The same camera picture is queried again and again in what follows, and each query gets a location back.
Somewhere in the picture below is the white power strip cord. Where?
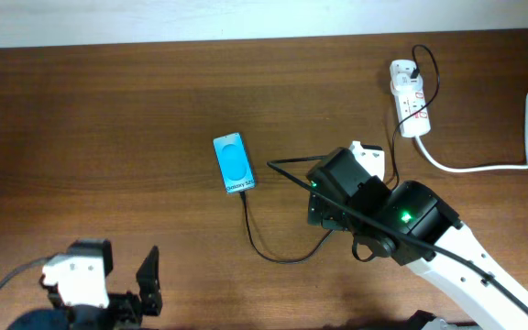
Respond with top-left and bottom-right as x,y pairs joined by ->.
412,81 -> 528,174

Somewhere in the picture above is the black USB charging cable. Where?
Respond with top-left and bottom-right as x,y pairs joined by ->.
238,44 -> 442,265

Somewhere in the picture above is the white power strip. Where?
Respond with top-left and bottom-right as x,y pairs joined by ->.
390,60 -> 431,138

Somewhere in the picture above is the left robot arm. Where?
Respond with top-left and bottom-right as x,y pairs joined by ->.
9,239 -> 162,330

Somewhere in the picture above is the blue Galaxy S25 smartphone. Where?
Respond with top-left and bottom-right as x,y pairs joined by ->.
213,132 -> 256,194

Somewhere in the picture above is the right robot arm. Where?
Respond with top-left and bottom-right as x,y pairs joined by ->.
306,148 -> 528,329

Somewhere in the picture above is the white USB charger adapter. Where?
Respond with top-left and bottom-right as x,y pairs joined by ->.
390,73 -> 424,95

